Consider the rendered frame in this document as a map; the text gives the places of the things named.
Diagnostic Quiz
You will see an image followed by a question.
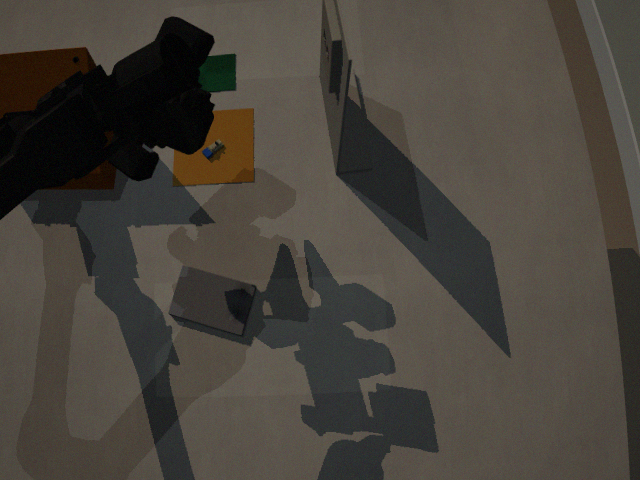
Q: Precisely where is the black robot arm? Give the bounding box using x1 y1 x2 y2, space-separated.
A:
0 33 215 220

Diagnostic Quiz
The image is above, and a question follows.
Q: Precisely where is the orange flat square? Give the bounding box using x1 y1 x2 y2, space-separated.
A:
172 108 254 186

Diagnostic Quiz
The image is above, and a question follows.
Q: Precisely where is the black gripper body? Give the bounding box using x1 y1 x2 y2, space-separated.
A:
107 16 215 181

